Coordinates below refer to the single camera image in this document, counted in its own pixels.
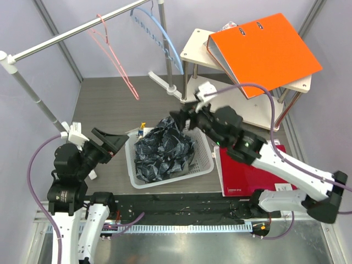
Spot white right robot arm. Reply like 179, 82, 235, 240
170, 106, 348, 224

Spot pink hanger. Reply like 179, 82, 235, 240
88, 14, 140, 101

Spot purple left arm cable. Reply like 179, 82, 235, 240
26, 134, 145, 264

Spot dark patterned shark shorts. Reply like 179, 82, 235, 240
134, 116, 195, 183

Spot orange ring binder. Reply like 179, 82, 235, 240
207, 13, 322, 91

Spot grey shorts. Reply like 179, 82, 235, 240
168, 161, 195, 179

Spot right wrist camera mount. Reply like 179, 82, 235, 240
195, 81, 217, 113

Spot light blue hanger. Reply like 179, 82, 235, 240
129, 0, 184, 75

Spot white plastic basket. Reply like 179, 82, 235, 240
125, 125, 214, 189

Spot white cable duct strip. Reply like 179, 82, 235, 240
46, 223, 253, 234

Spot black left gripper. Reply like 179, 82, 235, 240
76, 127, 128, 178

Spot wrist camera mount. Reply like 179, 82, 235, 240
60, 122, 90, 147
195, 81, 217, 113

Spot silver clothes rack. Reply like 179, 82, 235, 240
1, 1, 185, 133

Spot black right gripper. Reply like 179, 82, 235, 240
169, 98, 226, 148

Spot patterned book under binder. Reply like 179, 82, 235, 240
203, 21, 239, 46

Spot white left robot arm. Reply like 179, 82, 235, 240
47, 128, 129, 263

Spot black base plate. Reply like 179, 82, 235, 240
108, 193, 281, 226

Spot white two-tier shelf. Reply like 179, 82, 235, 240
180, 28, 313, 131

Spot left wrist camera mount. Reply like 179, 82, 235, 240
60, 122, 90, 147

